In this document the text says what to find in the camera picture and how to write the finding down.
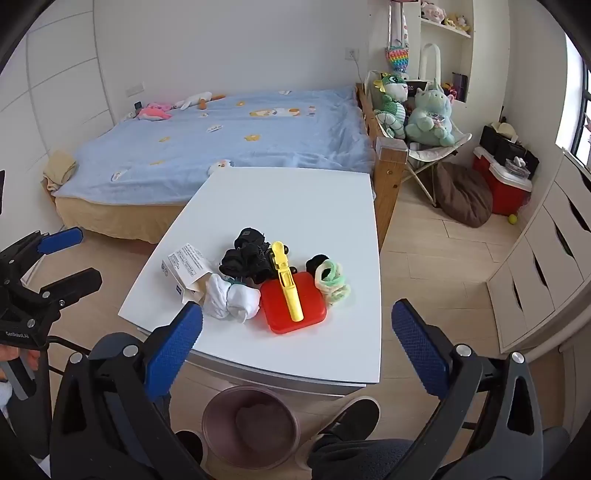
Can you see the brown floor cushion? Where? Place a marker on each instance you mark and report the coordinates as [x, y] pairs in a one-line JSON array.
[[461, 194]]

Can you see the white drawer cabinet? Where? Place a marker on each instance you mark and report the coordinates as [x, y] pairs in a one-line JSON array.
[[545, 277]]

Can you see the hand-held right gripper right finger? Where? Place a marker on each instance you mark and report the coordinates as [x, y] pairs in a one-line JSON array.
[[418, 350]]

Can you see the yellow hair clip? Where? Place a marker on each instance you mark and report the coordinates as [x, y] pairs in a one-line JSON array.
[[290, 286]]

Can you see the white goose plush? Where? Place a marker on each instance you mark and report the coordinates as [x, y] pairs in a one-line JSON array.
[[196, 99]]

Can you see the window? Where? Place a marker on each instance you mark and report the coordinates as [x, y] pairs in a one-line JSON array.
[[579, 120]]

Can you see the black bag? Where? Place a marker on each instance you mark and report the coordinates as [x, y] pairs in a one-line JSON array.
[[505, 147]]

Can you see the yellow plush toy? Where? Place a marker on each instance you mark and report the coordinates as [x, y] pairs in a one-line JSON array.
[[458, 21]]

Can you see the pink pig plush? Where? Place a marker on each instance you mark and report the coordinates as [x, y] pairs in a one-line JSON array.
[[431, 10]]

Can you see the wooden bed frame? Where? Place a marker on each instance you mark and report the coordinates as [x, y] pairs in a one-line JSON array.
[[390, 180]]

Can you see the dark purple book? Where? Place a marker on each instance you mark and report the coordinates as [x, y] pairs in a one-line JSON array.
[[460, 85]]

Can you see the green dragon plush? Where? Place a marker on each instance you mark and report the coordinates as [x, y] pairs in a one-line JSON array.
[[392, 104]]

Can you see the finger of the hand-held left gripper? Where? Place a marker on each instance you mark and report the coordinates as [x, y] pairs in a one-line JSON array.
[[74, 281], [60, 240]]

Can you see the rainbow pop bag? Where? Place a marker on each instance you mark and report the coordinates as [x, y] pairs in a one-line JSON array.
[[398, 60]]

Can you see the black sock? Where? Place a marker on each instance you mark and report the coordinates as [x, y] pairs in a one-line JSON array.
[[242, 263]]

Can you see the pink trash bin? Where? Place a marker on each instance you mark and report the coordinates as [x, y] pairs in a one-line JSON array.
[[217, 415]]

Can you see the person's left hand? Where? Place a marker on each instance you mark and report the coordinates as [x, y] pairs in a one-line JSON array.
[[31, 359]]

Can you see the red cooler box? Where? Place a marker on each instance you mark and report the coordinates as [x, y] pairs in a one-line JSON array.
[[501, 189]]

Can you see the beige folded cloth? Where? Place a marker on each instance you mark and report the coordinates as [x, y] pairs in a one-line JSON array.
[[60, 170]]

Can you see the white wall switch plate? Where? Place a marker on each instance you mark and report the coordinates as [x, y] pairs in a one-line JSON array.
[[135, 90]]

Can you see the beige bed base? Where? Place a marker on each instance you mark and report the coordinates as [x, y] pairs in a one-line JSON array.
[[115, 217]]

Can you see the white wall shelf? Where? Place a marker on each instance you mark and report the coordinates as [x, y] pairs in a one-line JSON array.
[[455, 46]]

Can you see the black round cap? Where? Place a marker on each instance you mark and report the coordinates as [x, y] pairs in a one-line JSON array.
[[314, 263]]

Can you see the white loop fan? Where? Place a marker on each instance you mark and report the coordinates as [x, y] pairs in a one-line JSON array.
[[422, 62]]

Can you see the white paper box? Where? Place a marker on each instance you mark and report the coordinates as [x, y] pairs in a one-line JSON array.
[[184, 266]]

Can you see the teal unicorn plush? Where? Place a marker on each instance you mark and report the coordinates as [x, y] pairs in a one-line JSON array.
[[431, 120]]

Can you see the white wall outlet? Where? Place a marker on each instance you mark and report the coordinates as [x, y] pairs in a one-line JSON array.
[[353, 53]]

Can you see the pink plush toy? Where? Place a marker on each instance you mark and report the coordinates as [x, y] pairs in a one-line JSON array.
[[154, 113]]

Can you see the green and white scrunchie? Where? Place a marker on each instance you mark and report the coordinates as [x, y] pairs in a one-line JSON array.
[[334, 286]]

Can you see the white folding chair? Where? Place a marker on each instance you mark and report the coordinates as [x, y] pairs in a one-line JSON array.
[[438, 152]]

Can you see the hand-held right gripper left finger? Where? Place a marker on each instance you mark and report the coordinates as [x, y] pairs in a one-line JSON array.
[[178, 344]]

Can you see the bed with blue blanket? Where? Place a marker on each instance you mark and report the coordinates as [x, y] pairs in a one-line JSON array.
[[231, 134]]

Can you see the red plastic box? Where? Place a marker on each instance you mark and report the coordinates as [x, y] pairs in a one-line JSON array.
[[302, 318]]

